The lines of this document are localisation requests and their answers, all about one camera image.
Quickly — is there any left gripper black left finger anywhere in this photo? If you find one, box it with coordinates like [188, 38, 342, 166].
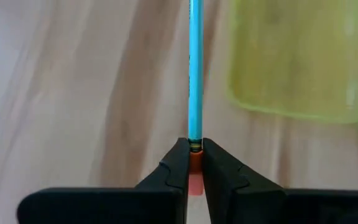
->
[16, 138, 191, 224]

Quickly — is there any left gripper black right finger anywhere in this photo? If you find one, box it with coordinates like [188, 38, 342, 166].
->
[201, 138, 358, 224]

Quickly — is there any blue pencil with orange eraser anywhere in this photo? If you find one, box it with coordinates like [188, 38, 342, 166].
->
[187, 0, 205, 197]

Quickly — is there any yellow-green translucent pencil box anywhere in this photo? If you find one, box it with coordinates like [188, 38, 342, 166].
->
[227, 0, 358, 134]

